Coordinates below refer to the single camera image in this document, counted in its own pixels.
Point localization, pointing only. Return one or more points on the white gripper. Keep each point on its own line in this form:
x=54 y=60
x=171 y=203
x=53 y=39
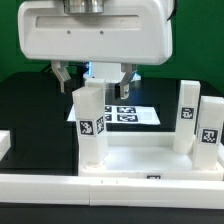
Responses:
x=127 y=31

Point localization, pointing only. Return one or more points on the white square desk top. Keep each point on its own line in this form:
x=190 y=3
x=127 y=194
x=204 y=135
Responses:
x=147 y=155

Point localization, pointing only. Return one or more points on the white left obstacle bar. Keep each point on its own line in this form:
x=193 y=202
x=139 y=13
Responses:
x=5 y=143

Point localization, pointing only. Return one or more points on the white obstacle bar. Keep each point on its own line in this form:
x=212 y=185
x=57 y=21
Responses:
x=5 y=143
x=128 y=192

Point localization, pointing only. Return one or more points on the white front obstacle bar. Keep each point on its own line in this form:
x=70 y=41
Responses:
x=128 y=192

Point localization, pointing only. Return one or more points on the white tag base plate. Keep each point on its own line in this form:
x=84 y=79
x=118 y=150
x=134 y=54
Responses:
x=131 y=115

